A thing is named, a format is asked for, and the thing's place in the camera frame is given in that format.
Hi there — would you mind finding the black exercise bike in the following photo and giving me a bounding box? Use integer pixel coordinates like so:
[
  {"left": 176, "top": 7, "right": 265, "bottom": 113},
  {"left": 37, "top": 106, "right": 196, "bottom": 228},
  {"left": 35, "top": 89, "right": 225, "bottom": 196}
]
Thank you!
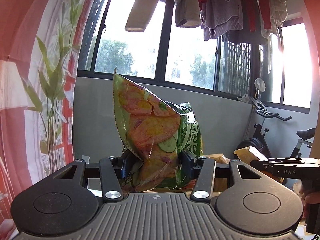
[{"left": 234, "top": 94, "right": 319, "bottom": 158}]

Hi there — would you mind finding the printed backdrop curtain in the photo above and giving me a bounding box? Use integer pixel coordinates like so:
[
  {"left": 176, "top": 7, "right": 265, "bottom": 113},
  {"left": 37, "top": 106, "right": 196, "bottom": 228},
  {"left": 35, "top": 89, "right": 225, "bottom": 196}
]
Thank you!
[{"left": 1, "top": 0, "right": 93, "bottom": 239}]

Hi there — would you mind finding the person right hand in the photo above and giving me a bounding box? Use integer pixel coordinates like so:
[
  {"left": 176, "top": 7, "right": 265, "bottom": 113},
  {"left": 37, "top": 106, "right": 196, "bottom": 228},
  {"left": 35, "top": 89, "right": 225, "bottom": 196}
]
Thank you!
[{"left": 293, "top": 181, "right": 320, "bottom": 218}]

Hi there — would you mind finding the green vegetable chips bag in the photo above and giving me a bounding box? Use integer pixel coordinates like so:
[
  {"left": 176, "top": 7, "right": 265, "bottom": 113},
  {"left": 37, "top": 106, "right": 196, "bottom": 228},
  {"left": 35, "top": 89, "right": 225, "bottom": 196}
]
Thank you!
[{"left": 113, "top": 73, "right": 203, "bottom": 192}]

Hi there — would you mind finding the purple knitted hanging garment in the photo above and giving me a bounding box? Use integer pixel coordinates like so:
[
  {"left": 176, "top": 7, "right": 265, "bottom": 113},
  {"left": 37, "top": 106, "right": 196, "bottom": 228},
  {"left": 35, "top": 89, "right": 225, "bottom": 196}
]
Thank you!
[{"left": 201, "top": 0, "right": 244, "bottom": 41}]

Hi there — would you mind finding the brown cardboard box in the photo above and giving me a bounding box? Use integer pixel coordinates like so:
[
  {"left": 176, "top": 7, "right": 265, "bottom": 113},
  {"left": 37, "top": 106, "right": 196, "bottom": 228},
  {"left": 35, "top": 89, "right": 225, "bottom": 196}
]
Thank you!
[{"left": 197, "top": 146, "right": 286, "bottom": 193}]

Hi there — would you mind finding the beige hanging towel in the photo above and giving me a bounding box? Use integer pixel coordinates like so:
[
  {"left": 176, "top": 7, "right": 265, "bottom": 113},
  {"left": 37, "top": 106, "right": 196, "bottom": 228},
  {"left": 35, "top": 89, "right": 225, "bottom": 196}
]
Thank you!
[{"left": 125, "top": 0, "right": 159, "bottom": 32}]

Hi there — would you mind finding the grey hanging cloth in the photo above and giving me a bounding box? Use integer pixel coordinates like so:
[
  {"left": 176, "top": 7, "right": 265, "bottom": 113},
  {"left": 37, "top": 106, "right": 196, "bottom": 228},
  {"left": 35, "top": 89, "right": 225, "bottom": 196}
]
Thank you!
[{"left": 174, "top": 0, "right": 201, "bottom": 28}]

